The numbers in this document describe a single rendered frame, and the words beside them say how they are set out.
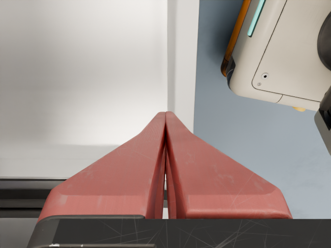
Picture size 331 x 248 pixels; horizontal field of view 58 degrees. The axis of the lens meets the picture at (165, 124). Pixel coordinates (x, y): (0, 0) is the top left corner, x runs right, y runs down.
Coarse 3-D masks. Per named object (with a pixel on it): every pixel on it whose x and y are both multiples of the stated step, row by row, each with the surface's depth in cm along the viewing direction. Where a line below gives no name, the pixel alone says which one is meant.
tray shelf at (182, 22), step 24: (168, 0) 28; (192, 0) 28; (168, 24) 30; (192, 24) 30; (168, 48) 31; (192, 48) 31; (168, 72) 33; (192, 72) 33; (168, 96) 35; (192, 96) 34; (192, 120) 36
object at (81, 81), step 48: (0, 0) 28; (48, 0) 28; (96, 0) 28; (144, 0) 28; (0, 48) 31; (48, 48) 31; (96, 48) 31; (144, 48) 31; (0, 96) 35; (48, 96) 35; (96, 96) 34; (144, 96) 34; (0, 144) 39; (48, 144) 39; (96, 144) 39
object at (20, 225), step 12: (0, 216) 43; (12, 216) 43; (24, 216) 43; (36, 216) 43; (0, 228) 50; (12, 228) 50; (24, 228) 50; (0, 240) 52; (12, 240) 52; (24, 240) 52
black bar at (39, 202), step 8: (0, 192) 44; (8, 192) 44; (16, 192) 44; (24, 192) 44; (32, 192) 44; (40, 192) 44; (48, 192) 44; (0, 200) 43; (8, 200) 43; (16, 200) 43; (24, 200) 43; (32, 200) 43; (40, 200) 43
